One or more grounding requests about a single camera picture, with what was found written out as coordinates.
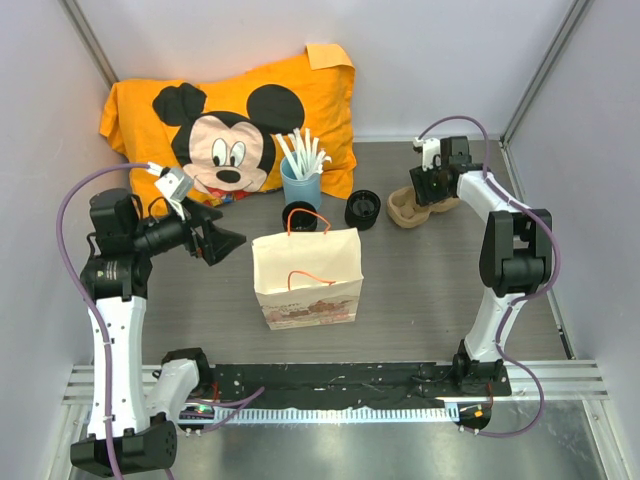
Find black cup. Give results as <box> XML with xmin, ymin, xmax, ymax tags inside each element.
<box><xmin>344</xmin><ymin>190</ymin><xmax>381</xmax><ymax>231</ymax></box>
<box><xmin>281</xmin><ymin>201</ymin><xmax>318</xmax><ymax>232</ymax></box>

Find paper takeout bag orange handles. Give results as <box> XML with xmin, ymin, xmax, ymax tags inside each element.
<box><xmin>251</xmin><ymin>224</ymin><xmax>364</xmax><ymax>330</ymax></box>

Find blue cup straw holder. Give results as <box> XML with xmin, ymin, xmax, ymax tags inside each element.
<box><xmin>280</xmin><ymin>157</ymin><xmax>322</xmax><ymax>210</ymax></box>

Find orange Mickey Mouse pillow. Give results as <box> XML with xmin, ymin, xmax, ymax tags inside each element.
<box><xmin>99</xmin><ymin>44</ymin><xmax>357</xmax><ymax>206</ymax></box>

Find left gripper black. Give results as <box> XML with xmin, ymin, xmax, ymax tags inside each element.
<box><xmin>131</xmin><ymin>195</ymin><xmax>245</xmax><ymax>264</ymax></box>

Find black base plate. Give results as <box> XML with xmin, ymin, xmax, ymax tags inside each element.
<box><xmin>191</xmin><ymin>360</ymin><xmax>512</xmax><ymax>410</ymax></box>

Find brown pulp cup carrier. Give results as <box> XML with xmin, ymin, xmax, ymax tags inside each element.
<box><xmin>387</xmin><ymin>186</ymin><xmax>460</xmax><ymax>229</ymax></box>

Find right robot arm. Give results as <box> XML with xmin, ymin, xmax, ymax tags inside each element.
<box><xmin>410</xmin><ymin>136</ymin><xmax>553</xmax><ymax>396</ymax></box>

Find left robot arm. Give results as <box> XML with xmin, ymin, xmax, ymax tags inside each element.
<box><xmin>70</xmin><ymin>189</ymin><xmax>246</xmax><ymax>478</ymax></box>

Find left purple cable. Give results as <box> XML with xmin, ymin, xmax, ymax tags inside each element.
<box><xmin>55</xmin><ymin>162</ymin><xmax>176</xmax><ymax>480</ymax></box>

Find purple cable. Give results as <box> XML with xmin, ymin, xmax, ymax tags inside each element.
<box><xmin>418</xmin><ymin>115</ymin><xmax>563</xmax><ymax>438</ymax></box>
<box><xmin>55</xmin><ymin>162</ymin><xmax>176</xmax><ymax>480</ymax></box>

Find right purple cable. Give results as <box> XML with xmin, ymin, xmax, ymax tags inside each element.
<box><xmin>418</xmin><ymin>115</ymin><xmax>563</xmax><ymax>438</ymax></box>

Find aluminium rail frame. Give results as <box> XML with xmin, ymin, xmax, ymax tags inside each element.
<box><xmin>62</xmin><ymin>360</ymin><xmax>611</xmax><ymax>426</ymax></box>

